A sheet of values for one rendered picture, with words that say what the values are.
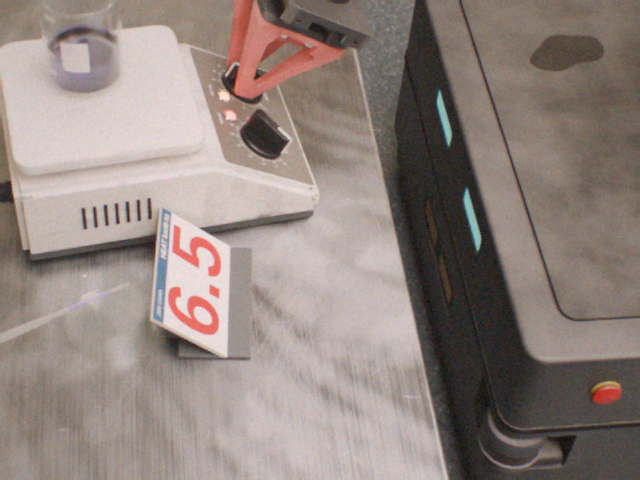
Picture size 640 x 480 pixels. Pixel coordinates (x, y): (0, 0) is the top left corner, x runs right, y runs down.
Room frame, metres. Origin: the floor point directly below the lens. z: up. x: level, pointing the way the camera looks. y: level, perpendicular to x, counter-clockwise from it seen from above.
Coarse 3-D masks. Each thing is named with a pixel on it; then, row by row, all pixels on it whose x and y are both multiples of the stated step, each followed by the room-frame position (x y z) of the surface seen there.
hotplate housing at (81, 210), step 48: (0, 96) 0.57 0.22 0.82; (0, 192) 0.51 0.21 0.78; (48, 192) 0.49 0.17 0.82; (96, 192) 0.49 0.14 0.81; (144, 192) 0.50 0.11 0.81; (192, 192) 0.52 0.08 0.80; (240, 192) 0.53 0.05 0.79; (288, 192) 0.54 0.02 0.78; (48, 240) 0.48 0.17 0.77; (96, 240) 0.49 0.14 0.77; (144, 240) 0.51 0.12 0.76
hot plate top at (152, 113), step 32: (128, 32) 0.62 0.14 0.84; (160, 32) 0.62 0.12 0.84; (0, 64) 0.57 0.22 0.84; (32, 64) 0.58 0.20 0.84; (128, 64) 0.59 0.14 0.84; (160, 64) 0.59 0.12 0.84; (32, 96) 0.55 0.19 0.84; (128, 96) 0.56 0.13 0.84; (160, 96) 0.56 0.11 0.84; (192, 96) 0.56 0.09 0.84; (32, 128) 0.52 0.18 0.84; (64, 128) 0.52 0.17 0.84; (96, 128) 0.52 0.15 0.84; (128, 128) 0.53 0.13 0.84; (160, 128) 0.53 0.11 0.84; (192, 128) 0.53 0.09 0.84; (32, 160) 0.49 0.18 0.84; (64, 160) 0.49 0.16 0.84; (96, 160) 0.50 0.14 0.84; (128, 160) 0.51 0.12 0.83
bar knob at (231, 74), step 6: (234, 66) 0.62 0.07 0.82; (228, 72) 0.62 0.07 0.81; (234, 72) 0.62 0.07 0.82; (258, 72) 0.62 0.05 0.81; (264, 72) 0.63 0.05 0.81; (222, 78) 0.62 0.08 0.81; (228, 78) 0.62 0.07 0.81; (234, 78) 0.62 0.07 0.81; (228, 84) 0.61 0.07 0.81; (234, 84) 0.62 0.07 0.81; (228, 90) 0.61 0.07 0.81; (234, 96) 0.61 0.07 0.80; (240, 96) 0.61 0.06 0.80; (258, 96) 0.62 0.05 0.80; (246, 102) 0.61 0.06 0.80; (252, 102) 0.61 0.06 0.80; (258, 102) 0.61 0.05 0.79
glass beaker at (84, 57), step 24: (48, 0) 0.55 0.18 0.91; (72, 0) 0.60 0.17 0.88; (96, 0) 0.60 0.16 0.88; (48, 24) 0.55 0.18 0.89; (72, 24) 0.55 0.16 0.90; (96, 24) 0.55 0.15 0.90; (120, 24) 0.57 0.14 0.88; (48, 48) 0.55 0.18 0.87; (72, 48) 0.55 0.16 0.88; (96, 48) 0.55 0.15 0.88; (120, 48) 0.57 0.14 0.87; (48, 72) 0.56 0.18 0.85; (72, 72) 0.55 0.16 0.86; (96, 72) 0.55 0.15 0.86; (120, 72) 0.57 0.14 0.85; (72, 96) 0.55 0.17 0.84; (96, 96) 0.55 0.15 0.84
